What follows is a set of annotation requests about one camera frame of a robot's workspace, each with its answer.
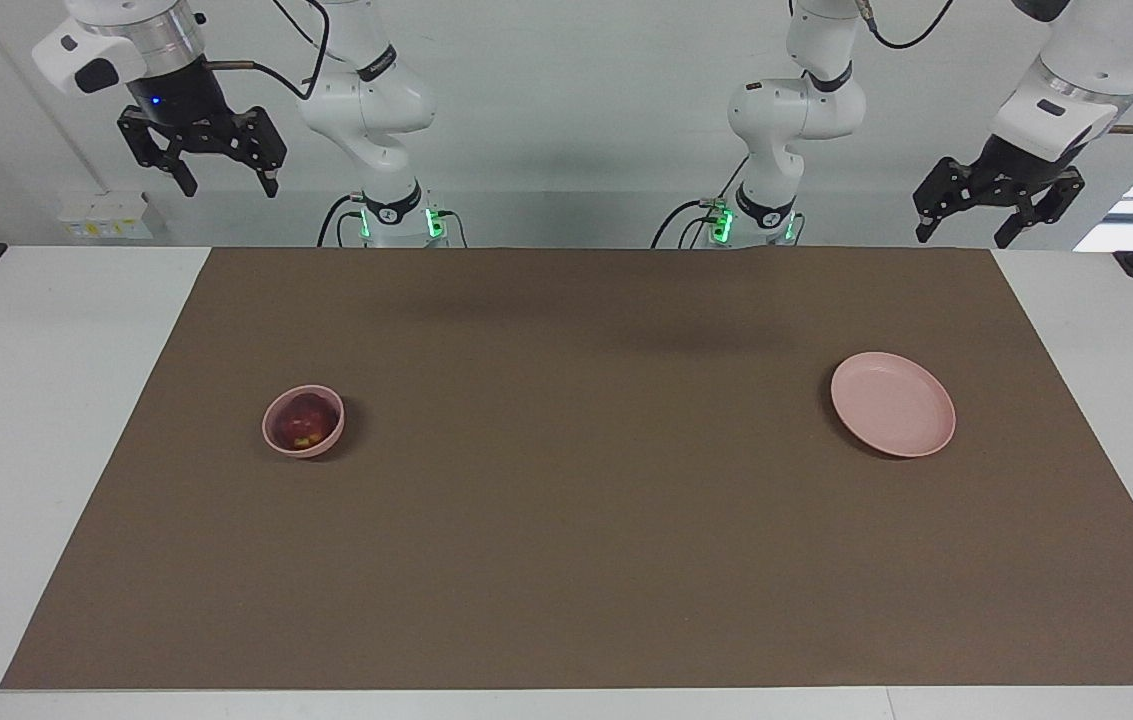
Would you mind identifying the black left arm base cable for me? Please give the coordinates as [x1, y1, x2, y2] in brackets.
[651, 198, 729, 249]

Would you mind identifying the dark red apple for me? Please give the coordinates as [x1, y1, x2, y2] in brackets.
[275, 394, 334, 449]

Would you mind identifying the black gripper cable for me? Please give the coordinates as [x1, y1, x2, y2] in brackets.
[204, 0, 332, 101]
[856, 0, 1133, 135]

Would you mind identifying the pink bowl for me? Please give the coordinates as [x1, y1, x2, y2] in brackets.
[261, 384, 346, 460]

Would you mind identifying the black arm base cable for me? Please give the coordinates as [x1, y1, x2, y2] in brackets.
[316, 193, 367, 248]
[651, 198, 729, 249]

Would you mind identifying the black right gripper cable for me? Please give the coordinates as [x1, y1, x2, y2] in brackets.
[204, 0, 332, 101]

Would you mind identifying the brown table mat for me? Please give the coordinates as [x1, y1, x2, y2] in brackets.
[0, 247, 1133, 691]

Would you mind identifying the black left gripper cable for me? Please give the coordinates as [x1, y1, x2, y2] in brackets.
[856, 0, 1133, 135]

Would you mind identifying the white wall cable duct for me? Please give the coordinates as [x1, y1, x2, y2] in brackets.
[0, 0, 112, 196]

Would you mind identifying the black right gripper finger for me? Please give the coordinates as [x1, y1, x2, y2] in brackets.
[116, 107, 200, 199]
[230, 105, 288, 199]

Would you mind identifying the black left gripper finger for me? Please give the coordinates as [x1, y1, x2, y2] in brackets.
[993, 171, 1086, 250]
[912, 157, 978, 244]

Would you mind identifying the white wall socket box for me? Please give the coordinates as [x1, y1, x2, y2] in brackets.
[58, 190, 156, 241]

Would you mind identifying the black right arm base cable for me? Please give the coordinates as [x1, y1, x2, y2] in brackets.
[316, 193, 367, 248]

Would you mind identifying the pink plate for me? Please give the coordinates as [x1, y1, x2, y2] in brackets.
[830, 351, 957, 459]

